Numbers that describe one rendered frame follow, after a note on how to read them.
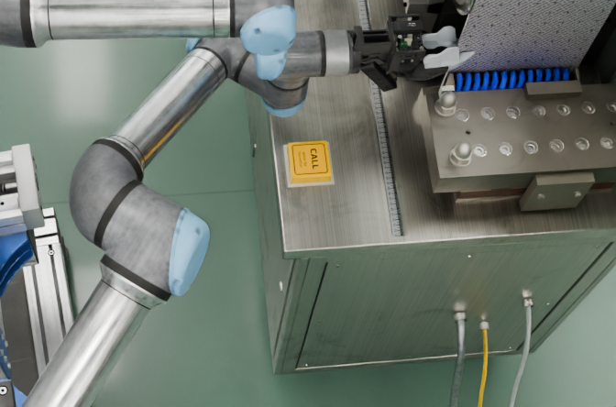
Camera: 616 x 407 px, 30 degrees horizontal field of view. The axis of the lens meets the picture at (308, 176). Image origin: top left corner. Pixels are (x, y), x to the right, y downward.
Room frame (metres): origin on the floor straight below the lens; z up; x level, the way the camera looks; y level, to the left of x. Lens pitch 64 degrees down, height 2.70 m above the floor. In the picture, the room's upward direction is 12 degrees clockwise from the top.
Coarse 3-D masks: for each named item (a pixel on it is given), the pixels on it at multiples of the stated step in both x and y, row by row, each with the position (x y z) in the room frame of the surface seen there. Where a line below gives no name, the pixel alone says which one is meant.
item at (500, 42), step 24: (480, 24) 1.05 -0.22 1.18; (504, 24) 1.07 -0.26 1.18; (528, 24) 1.08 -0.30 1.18; (552, 24) 1.09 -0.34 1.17; (576, 24) 1.10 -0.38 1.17; (600, 24) 1.11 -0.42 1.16; (480, 48) 1.06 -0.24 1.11; (504, 48) 1.07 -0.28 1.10; (528, 48) 1.08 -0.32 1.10; (552, 48) 1.10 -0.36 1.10; (576, 48) 1.11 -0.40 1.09; (456, 72) 1.05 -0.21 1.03; (480, 72) 1.06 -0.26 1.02
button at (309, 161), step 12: (288, 144) 0.90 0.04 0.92; (300, 144) 0.91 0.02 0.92; (312, 144) 0.91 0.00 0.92; (324, 144) 0.92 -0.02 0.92; (288, 156) 0.89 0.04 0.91; (300, 156) 0.89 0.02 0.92; (312, 156) 0.89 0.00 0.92; (324, 156) 0.90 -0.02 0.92; (300, 168) 0.86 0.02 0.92; (312, 168) 0.87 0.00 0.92; (324, 168) 0.87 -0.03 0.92; (300, 180) 0.85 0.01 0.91; (312, 180) 0.85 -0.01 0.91; (324, 180) 0.86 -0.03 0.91
